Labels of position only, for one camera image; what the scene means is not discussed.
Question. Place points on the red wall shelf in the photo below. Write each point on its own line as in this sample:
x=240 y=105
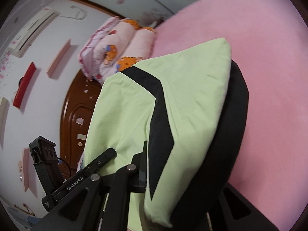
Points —
x=25 y=86

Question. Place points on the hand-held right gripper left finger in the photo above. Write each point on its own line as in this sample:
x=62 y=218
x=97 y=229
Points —
x=138 y=173

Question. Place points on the pink wall shelf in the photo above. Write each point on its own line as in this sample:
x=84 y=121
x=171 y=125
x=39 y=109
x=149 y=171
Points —
x=59 y=59
x=27 y=173

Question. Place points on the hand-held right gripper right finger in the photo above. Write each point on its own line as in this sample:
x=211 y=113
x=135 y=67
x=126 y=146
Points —
x=231 y=197

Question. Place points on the wooden headboard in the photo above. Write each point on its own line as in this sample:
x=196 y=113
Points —
x=77 y=105

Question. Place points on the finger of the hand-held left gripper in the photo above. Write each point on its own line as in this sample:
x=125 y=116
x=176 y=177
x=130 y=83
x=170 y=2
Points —
x=101 y=160

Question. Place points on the cream wall shelf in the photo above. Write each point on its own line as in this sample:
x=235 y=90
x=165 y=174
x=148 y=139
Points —
x=3 y=115

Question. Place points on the folded pink cartoon quilt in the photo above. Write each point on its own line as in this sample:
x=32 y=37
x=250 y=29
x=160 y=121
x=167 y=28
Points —
x=113 y=48

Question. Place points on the pink blanket on bed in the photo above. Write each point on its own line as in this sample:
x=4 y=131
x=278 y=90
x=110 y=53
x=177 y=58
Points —
x=264 y=77

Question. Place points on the green and black hooded jacket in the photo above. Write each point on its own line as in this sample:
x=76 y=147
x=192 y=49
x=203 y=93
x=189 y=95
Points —
x=192 y=77

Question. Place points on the white wall air conditioner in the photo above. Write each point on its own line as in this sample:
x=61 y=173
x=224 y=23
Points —
x=28 y=31

